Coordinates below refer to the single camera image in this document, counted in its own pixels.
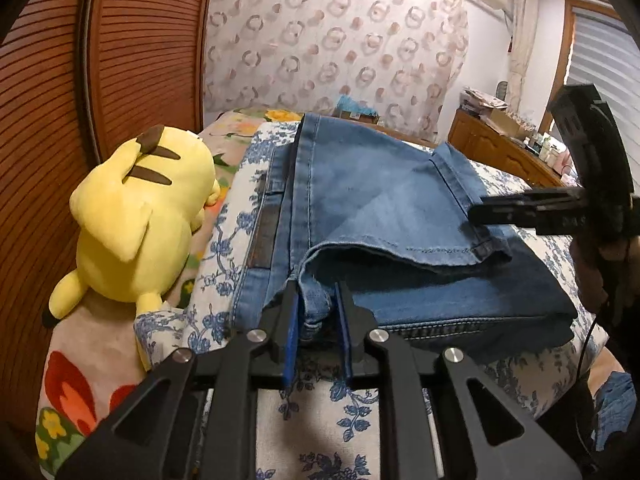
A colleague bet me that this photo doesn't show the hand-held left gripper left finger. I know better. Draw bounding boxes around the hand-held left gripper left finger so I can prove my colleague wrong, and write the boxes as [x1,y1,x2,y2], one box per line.
[54,280,301,480]

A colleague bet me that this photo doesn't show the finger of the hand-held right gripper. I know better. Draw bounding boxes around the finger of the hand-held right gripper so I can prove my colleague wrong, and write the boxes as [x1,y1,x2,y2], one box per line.
[469,186,587,237]

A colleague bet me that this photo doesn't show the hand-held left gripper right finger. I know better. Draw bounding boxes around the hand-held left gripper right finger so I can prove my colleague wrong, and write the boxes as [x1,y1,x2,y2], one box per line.
[334,281,585,480]

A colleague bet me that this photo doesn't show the blue denim pants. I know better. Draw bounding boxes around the blue denim pants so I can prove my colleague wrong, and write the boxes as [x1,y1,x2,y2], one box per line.
[232,112,578,366]

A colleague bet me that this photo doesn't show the person's right hand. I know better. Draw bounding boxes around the person's right hand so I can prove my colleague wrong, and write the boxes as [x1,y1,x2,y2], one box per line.
[570,234,640,316]

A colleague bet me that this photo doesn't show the group of small bottles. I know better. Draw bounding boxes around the group of small bottles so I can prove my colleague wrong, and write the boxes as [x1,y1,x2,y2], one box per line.
[525,130,576,171]

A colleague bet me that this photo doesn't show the wooden dresser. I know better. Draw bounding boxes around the wooden dresser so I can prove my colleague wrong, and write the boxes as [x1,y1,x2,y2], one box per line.
[447,109,568,188]

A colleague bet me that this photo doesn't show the blue white floral cloth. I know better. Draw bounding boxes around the blue white floral cloth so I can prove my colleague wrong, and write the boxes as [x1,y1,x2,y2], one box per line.
[134,122,608,480]

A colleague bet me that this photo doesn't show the open cardboard box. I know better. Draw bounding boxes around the open cardboard box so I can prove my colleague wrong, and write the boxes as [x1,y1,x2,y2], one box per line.
[482,107,533,138]

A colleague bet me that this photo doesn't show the white window blind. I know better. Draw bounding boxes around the white window blind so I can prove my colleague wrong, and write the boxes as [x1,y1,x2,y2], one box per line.
[565,5,631,91]

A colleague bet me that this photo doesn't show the stack of papers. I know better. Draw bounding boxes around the stack of papers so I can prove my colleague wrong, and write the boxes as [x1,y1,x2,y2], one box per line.
[460,87,508,111]

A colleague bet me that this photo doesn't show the cream drape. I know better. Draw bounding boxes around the cream drape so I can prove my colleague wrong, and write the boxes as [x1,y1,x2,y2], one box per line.
[507,0,536,111]

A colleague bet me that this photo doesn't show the cardboard box with blue packet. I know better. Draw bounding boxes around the cardboard box with blue packet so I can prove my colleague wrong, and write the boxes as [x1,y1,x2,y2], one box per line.
[334,95,381,126]

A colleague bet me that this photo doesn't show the yellow plush toy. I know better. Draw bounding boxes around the yellow plush toy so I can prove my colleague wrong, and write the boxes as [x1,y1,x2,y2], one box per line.
[42,124,222,321]

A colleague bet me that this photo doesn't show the floral printed blanket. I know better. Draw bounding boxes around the floral printed blanket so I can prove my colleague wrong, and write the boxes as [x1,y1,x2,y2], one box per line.
[35,109,301,480]

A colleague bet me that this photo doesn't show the person's blue clothing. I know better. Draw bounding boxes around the person's blue clothing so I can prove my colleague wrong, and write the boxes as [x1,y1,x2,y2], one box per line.
[592,372,638,453]

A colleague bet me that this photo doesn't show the wooden louvered wardrobe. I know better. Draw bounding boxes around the wooden louvered wardrobe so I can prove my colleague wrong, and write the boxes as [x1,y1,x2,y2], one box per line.
[0,0,218,441]

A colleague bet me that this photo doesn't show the black cable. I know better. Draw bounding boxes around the black cable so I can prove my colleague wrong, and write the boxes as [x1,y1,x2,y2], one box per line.
[575,305,613,386]

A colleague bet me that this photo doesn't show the ring patterned curtain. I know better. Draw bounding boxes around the ring patterned curtain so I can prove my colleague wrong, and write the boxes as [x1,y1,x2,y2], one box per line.
[202,0,471,143]

